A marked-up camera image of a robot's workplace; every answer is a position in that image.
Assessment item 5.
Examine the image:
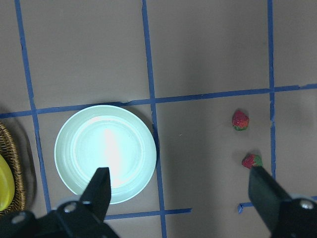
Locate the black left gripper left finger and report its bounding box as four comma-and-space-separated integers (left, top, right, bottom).
79, 167, 111, 221

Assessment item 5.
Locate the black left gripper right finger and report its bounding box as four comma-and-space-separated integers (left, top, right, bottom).
248, 167, 292, 223

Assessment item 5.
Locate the red strawberry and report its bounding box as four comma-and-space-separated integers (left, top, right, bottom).
242, 154, 263, 170
231, 110, 249, 131

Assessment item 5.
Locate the pale green plate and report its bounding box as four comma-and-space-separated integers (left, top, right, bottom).
54, 105, 157, 204

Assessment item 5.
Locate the yellow banana bunch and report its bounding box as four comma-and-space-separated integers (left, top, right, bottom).
0, 155, 15, 211

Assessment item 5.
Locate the brown wicker basket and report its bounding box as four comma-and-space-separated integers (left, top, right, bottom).
0, 123, 26, 217

